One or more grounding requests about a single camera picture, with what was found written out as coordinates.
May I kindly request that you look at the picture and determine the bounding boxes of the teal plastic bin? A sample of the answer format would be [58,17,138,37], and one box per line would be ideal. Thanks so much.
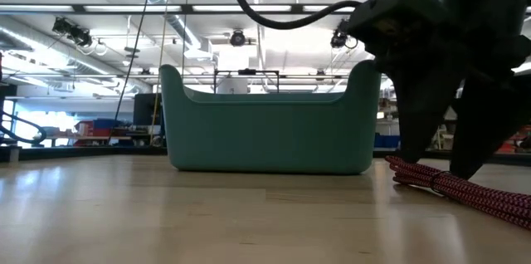
[159,59,382,175]

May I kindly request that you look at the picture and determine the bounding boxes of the white cylindrical tank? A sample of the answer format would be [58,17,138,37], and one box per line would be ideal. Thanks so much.
[217,77,249,95]

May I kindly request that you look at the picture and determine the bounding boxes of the black frame crossbeam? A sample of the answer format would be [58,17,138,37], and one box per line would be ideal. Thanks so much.
[0,2,364,17]

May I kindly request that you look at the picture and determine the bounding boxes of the thin black hanging cable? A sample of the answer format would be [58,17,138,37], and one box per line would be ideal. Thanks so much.
[112,0,158,124]

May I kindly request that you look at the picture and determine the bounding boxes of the black gantry frame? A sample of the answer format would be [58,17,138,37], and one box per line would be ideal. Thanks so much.
[213,68,281,95]

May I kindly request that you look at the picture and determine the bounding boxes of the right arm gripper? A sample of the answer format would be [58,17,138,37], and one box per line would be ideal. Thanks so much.
[375,2,531,180]

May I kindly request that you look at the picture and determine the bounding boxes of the blue storage bin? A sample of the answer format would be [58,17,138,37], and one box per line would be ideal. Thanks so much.
[93,118,125,136]

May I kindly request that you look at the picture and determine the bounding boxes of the magenta braided USB-C cable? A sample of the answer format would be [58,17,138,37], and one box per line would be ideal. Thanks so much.
[384,154,531,232]

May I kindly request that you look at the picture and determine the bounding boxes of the black aluminium table frame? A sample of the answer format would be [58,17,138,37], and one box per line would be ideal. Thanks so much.
[0,144,531,169]

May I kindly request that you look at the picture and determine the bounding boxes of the black flat monitor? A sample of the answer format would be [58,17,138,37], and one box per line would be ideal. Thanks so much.
[132,92,163,127]

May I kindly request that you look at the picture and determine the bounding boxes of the black hanging spotlight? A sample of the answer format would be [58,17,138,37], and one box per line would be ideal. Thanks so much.
[229,29,248,47]
[51,17,95,48]
[329,21,358,50]

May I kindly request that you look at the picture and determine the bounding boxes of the right arm wrist camera box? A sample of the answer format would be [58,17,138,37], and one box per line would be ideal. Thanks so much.
[346,0,454,62]

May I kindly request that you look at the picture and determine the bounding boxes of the black curved hose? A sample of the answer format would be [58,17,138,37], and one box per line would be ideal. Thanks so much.
[0,110,47,145]

